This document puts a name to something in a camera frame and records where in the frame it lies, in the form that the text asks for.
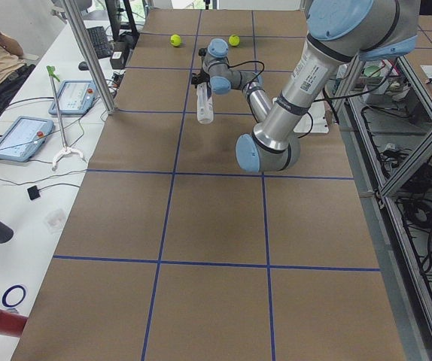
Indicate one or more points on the aluminium frame post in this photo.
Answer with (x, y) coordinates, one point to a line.
(83, 40)

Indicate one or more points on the near blue teach pendant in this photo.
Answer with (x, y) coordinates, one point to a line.
(24, 138)

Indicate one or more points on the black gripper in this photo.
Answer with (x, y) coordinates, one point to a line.
(198, 79)

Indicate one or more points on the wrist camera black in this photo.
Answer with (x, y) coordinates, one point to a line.
(202, 51)

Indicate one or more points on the black keyboard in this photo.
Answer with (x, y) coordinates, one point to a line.
(99, 41)

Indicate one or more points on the black box with label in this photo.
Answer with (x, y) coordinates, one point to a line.
(120, 55)

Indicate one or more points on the clear plastic lid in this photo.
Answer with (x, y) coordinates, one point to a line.
(55, 221)

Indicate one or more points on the black computer mouse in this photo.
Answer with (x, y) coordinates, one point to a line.
(83, 66)

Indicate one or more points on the Wilson tennis ball can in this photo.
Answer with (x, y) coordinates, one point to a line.
(204, 103)

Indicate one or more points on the small black square pad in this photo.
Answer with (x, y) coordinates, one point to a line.
(33, 192)

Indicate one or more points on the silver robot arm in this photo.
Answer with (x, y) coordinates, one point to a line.
(337, 32)

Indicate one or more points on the far blue teach pendant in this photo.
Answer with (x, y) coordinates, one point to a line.
(75, 97)

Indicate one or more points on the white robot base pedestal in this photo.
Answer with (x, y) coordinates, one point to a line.
(313, 122)

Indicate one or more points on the yellow tennis ball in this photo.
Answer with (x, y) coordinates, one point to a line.
(234, 40)
(175, 40)

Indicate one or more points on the blue teach pendant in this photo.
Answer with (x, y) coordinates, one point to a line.
(75, 97)
(24, 138)

